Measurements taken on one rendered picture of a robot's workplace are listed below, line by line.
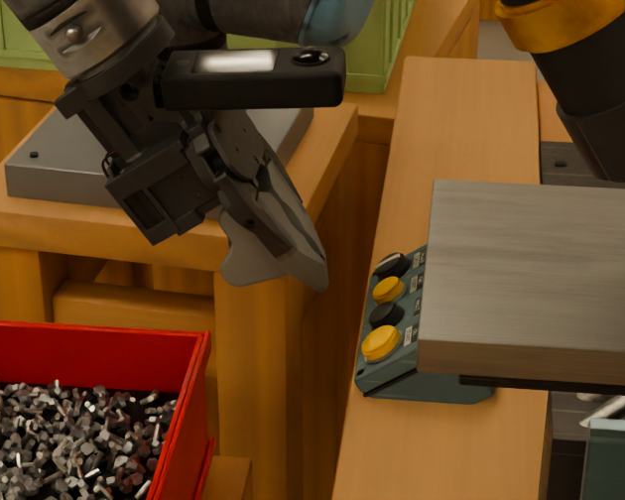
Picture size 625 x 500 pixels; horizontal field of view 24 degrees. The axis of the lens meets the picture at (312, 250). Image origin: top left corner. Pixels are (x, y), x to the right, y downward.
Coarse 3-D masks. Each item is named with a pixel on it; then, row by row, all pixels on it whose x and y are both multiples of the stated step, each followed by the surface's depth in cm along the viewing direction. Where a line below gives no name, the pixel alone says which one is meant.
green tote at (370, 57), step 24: (0, 0) 176; (384, 0) 168; (408, 0) 188; (0, 24) 177; (384, 24) 169; (0, 48) 179; (24, 48) 178; (240, 48) 173; (264, 48) 173; (360, 48) 171; (384, 48) 170; (360, 72) 172; (384, 72) 172
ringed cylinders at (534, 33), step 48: (528, 0) 43; (576, 0) 42; (624, 0) 43; (528, 48) 44; (576, 48) 43; (624, 48) 43; (576, 96) 44; (624, 96) 44; (576, 144) 46; (624, 144) 44
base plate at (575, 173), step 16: (544, 144) 135; (560, 144) 135; (544, 160) 132; (560, 160) 132; (576, 160) 132; (544, 176) 130; (560, 176) 130; (576, 176) 130; (592, 176) 130; (608, 400) 100
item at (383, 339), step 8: (376, 328) 101; (384, 328) 100; (392, 328) 100; (368, 336) 101; (376, 336) 100; (384, 336) 99; (392, 336) 99; (368, 344) 100; (376, 344) 99; (384, 344) 99; (392, 344) 99; (368, 352) 99; (376, 352) 99; (384, 352) 99
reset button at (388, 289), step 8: (384, 280) 106; (392, 280) 106; (400, 280) 106; (376, 288) 106; (384, 288) 105; (392, 288) 105; (400, 288) 105; (376, 296) 106; (384, 296) 105; (392, 296) 105
